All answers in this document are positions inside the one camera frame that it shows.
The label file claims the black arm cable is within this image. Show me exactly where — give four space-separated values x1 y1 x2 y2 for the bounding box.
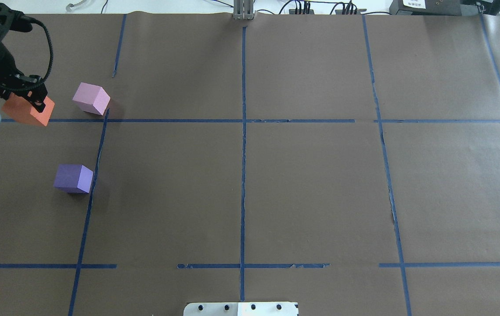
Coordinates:
0 16 54 88

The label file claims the orange black power strip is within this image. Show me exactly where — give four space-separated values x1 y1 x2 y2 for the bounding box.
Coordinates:
278 0 367 14

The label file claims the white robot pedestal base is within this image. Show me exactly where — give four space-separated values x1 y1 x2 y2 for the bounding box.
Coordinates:
183 302 299 316

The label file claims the orange foam cube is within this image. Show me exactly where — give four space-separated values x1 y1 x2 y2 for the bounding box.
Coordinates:
2 93 55 126

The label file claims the black computer box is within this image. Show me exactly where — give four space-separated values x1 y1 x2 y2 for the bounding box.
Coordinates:
388 0 494 16

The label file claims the dark purple foam cube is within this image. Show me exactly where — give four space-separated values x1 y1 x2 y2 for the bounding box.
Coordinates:
53 164 94 194

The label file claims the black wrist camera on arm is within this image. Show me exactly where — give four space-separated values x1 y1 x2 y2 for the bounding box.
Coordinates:
0 3 33 36

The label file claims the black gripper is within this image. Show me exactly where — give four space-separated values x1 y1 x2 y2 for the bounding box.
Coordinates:
0 42 48 113

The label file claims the aluminium frame post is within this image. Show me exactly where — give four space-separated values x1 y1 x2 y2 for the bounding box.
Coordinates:
233 0 255 21

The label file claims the pink foam cube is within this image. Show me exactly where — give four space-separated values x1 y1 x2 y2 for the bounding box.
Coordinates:
72 82 111 115

